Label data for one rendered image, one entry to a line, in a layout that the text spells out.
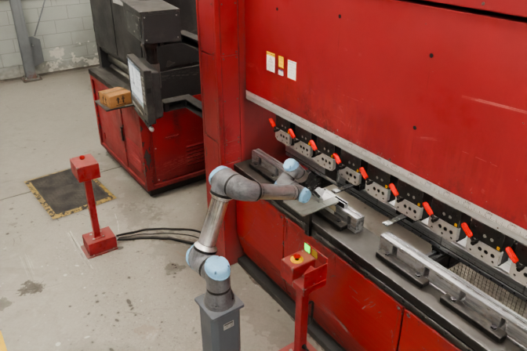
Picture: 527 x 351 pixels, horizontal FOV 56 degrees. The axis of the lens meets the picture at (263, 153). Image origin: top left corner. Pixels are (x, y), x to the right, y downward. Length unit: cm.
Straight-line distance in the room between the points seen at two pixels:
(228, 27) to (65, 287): 222
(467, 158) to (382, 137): 46
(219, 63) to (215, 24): 24
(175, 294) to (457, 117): 242
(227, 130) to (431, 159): 157
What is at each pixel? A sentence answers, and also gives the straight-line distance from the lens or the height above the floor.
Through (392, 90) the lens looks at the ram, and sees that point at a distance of 234.
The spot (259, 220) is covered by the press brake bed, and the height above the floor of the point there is 57.
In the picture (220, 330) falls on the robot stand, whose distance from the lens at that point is 254.
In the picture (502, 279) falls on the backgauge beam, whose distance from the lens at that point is 265.
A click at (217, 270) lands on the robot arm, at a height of 100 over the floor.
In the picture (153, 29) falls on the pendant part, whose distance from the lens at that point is 315.
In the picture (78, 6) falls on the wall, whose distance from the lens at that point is 916.
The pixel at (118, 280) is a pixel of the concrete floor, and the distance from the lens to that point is 398.
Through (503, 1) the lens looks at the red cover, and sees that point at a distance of 197.
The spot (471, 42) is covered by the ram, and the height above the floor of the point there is 204.
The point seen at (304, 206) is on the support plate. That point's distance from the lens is 280.
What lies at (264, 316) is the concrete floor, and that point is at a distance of 357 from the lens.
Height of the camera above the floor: 248
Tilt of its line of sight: 26 degrees down
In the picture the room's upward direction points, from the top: straight up
